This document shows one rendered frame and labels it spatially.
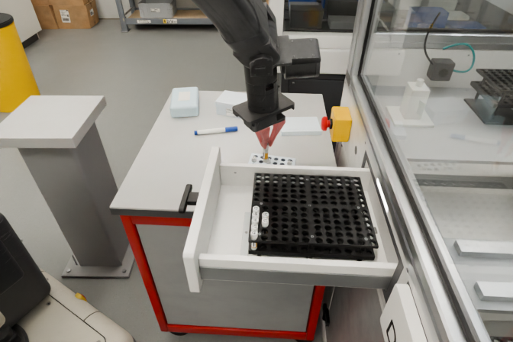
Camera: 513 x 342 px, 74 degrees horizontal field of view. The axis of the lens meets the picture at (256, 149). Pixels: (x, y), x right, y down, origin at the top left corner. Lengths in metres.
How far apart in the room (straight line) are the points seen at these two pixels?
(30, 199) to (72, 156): 1.01
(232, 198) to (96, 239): 0.96
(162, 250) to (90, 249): 0.71
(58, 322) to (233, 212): 0.81
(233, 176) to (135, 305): 0.99
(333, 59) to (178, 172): 0.75
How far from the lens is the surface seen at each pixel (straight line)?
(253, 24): 0.45
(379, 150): 0.69
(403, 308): 0.55
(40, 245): 2.02
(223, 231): 0.71
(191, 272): 0.60
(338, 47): 1.36
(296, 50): 0.57
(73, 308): 1.38
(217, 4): 0.42
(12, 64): 3.13
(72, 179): 1.40
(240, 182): 0.79
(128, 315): 1.63
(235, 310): 1.26
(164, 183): 0.94
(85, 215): 1.53
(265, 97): 0.60
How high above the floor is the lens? 1.38
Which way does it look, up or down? 37 degrees down
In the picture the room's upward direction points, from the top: straight up
